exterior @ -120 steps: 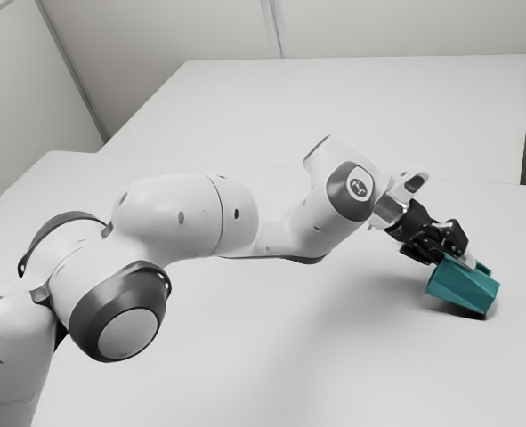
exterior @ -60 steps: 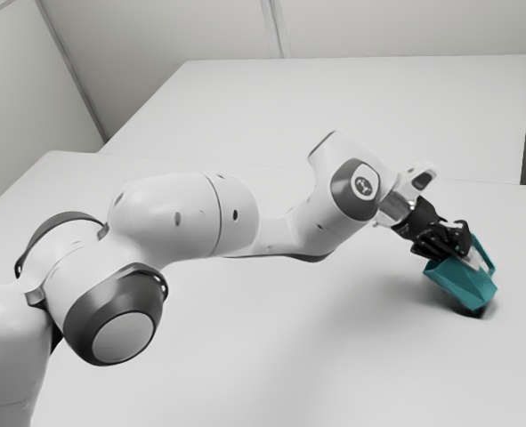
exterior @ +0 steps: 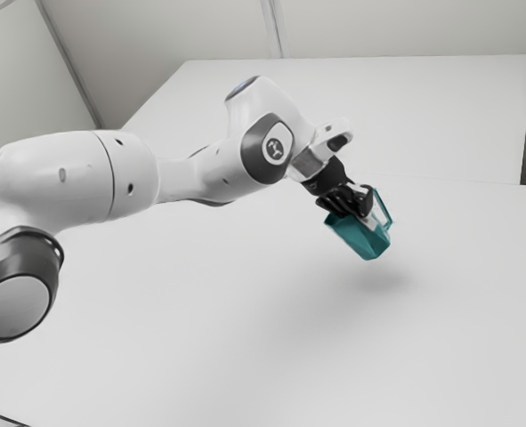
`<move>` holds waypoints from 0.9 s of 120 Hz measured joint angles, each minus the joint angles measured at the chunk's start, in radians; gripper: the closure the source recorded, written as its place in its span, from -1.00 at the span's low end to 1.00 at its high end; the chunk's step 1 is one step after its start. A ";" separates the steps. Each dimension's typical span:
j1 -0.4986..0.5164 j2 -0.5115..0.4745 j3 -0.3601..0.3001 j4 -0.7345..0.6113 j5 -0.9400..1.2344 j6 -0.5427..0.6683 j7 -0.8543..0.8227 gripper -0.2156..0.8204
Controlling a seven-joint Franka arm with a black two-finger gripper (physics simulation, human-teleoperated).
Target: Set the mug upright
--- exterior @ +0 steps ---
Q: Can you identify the teal faceted mug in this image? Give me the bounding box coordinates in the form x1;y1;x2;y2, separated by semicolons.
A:
323;187;394;262

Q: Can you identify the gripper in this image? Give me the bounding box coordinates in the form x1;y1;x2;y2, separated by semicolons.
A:
303;157;374;220

